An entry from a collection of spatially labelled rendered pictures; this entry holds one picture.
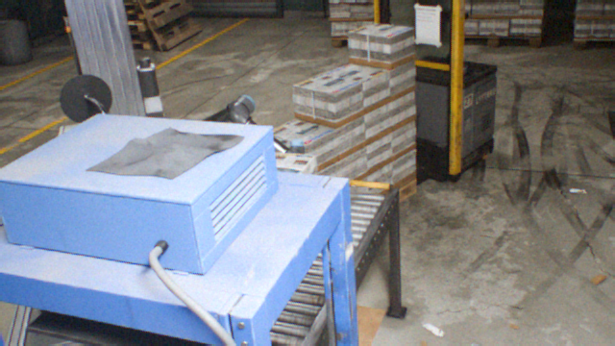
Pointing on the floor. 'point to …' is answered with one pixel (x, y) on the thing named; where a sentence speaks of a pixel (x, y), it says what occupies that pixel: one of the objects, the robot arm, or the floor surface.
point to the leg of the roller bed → (395, 264)
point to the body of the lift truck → (479, 146)
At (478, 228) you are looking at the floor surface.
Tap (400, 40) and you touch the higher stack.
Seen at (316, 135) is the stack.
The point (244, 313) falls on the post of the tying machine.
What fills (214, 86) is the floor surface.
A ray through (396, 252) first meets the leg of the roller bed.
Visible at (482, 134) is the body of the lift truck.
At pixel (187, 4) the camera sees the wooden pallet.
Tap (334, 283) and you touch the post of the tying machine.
